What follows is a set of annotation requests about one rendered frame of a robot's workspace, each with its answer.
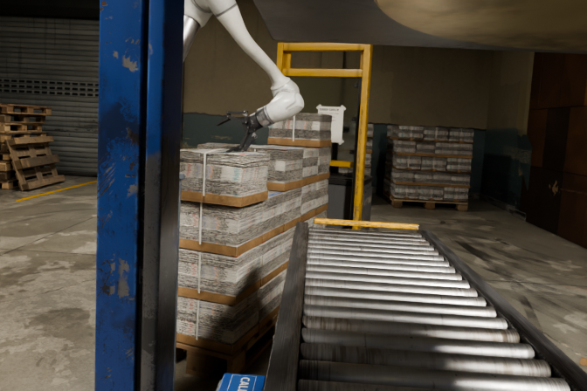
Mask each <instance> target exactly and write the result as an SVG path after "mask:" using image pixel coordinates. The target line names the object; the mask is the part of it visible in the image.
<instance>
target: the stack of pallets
mask: <svg viewBox="0 0 587 391"><path fill-rule="evenodd" d="M14 107H15V108H21V113H13V112H14ZM41 107H42V108H41ZM33 109H42V113H33ZM46 115H52V108H51V107H48V106H25V105H12V104H0V186H2V189H7V190H9V189H15V188H19V186H18V185H14V186H13V183H15V182H19V180H18V179H17V178H16V175H15V173H16V170H14V169H13V167H12V164H11V162H12V159H11V158H10V150H9V149H7V147H6V144H5V141H4V140H8V139H12V138H11V135H12V134H15V138H18V137H30V135H31V134H36V135H37V137H38V136H46V132H42V123H45V116H46ZM11 116H14V120H10V117H11ZM29 117H36V122H30V121H29ZM27 126H32V130H27Z"/></svg>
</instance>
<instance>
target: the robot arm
mask: <svg viewBox="0 0 587 391"><path fill-rule="evenodd" d="M212 14H214V15H215V16H216V18H217V19H218V21H219V22H220V23H221V24H222V25H223V26H224V27H225V29H226V30H228V32H229V33H230V34H231V36H232V37H233V38H234V40H235V41H236V42H237V43H238V45H239V46H240V47H241V48H242V50H243V51H244V52H245V53H246V54H247V55H248V56H249V57H251V58H252V59H253V60H254V61H255V62H256V63H257V64H258V65H259V66H260V67H261V68H263V69H264V70H265V72H266V73H267V74H268V76H269V78H270V80H271V81H272V87H271V90H272V93H273V99H272V101H271V102H270V103H269V104H268V105H266V106H263V107H261V108H260V109H258V110H257V112H256V113H253V114H251V115H249V116H248V114H247V113H248V111H246V110H244V111H242V112H234V111H227V112H226V113H227V116H225V117H224V118H222V121H220V122H218V123H217V124H215V125H216V126H220V125H222V124H224V123H225V122H227V121H229V120H231V119H232V120H237V121H239V122H242V127H243V129H244V131H245V135H244V137H243V140H242V141H241V143H240V145H237V146H236V147H233V148H231V149H229V150H227V151H226V153H230V152H231V151H233V150H234V151H239V150H240V149H241V150H242V152H245V151H246V150H247V149H248V148H249V147H250V146H251V144H252V143H253V141H254V140H255V139H257V138H258V136H257V135H256V134H255V132H256V131H257V130H259V129H261V128H262V127H269V126H271V125H272V124H275V123H277V122H280V121H283V120H287V119H289V118H291V117H293V116H295V114H297V113H298V112H299V111H301V110H302V108H303V107H304V100H303V98H302V97H301V95H300V91H299V87H298V86H297V85H296V84H295V83H294V82H293V81H292V80H291V79H290V78H288V77H285V76H284V75H283V74H282V73H281V71H280V70H279V68H278V67H277V66H276V64H274V62H273V61H272V60H271V59H270V58H269V57H268V56H267V55H266V54H265V53H264V52H263V51H262V49H261V48H260V47H259V46H258V45H257V44H256V43H255V41H254V40H253V39H252V37H251V36H250V34H249V33H248V31H247V29H246V28H245V24H244V21H243V19H242V17H241V14H240V11H239V9H238V5H237V3H236V1H235V0H184V27H183V61H184V60H185V58H186V56H187V54H188V52H189V50H190V47H191V45H192V43H193V41H194V39H195V37H196V35H197V33H198V30H199V28H202V27H204V26H205V25H206V23H207V22H208V20H209V19H210V17H211V16H212ZM231 114H243V115H245V118H244V119H243V120H242V119H240V118H237V117H234V116H231ZM250 134H252V138H251V139H250V140H249V141H248V142H247V143H246V141H247V139H248V136H249V135H250ZM245 143H246V144H245Z"/></svg>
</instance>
